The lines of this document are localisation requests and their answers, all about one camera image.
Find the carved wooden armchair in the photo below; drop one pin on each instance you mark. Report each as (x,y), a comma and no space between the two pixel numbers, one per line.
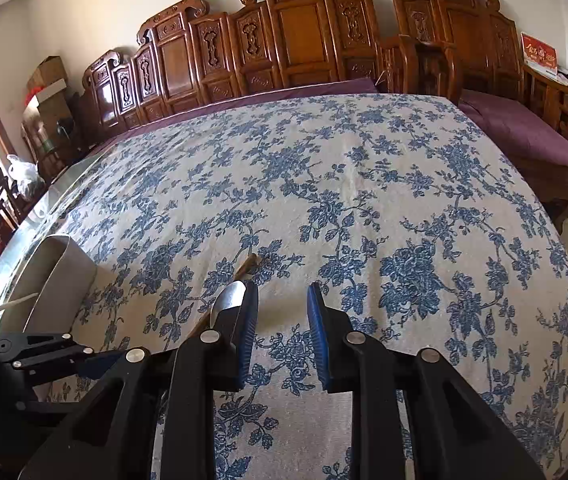
(469,25)

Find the carved wooden sofa bench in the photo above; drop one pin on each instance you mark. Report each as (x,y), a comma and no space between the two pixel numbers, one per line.
(294,30)

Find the purple armchair cushion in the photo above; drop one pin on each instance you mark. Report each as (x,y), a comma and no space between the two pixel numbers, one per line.
(524,130)

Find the red calendar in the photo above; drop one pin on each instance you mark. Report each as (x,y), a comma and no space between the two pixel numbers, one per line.
(539,55)

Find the brown wooden chopstick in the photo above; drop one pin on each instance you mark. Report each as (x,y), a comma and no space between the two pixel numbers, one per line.
(246,267)

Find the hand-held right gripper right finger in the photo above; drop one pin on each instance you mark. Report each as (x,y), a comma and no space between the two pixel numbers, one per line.
(319,335)

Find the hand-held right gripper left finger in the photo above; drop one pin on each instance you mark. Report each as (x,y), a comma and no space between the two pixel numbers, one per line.
(246,330)

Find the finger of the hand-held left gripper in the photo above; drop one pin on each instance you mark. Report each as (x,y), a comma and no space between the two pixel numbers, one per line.
(43,347)

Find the white utensil organizer tray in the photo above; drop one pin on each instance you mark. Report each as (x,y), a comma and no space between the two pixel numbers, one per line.
(58,270)

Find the white plastic bag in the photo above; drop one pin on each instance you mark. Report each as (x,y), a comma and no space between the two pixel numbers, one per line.
(22,172)

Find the blue floral tablecloth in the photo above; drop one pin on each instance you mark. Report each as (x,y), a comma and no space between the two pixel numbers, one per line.
(364,185)

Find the metal spoon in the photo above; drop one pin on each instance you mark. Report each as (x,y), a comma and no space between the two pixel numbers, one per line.
(231,297)

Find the white plastic spoon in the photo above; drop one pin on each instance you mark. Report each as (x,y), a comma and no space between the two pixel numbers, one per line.
(16,303)

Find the cardboard box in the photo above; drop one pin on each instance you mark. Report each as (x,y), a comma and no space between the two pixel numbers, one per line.
(48,80)

